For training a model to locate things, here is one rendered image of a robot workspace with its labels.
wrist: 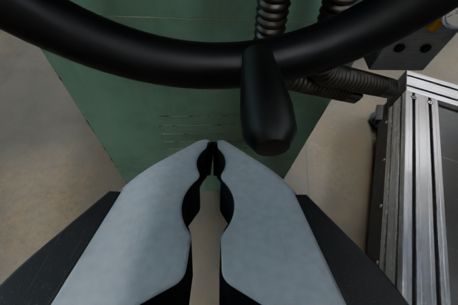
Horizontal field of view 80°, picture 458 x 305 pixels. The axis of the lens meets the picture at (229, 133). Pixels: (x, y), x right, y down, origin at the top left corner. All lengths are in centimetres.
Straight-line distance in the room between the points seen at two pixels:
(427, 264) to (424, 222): 9
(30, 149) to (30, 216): 22
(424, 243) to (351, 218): 26
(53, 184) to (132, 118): 50
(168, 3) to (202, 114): 21
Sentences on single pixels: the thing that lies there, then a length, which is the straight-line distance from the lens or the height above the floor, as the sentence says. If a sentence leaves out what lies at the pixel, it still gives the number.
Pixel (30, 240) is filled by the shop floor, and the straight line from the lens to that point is 94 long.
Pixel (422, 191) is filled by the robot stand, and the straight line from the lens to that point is 78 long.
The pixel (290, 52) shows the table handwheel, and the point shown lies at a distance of 16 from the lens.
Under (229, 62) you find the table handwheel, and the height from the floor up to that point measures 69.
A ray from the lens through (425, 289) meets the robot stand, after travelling 70.
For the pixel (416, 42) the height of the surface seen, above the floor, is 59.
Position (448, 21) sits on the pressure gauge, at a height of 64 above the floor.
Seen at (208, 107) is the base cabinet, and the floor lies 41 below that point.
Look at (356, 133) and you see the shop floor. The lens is 109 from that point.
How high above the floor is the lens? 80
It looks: 57 degrees down
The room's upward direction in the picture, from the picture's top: 7 degrees clockwise
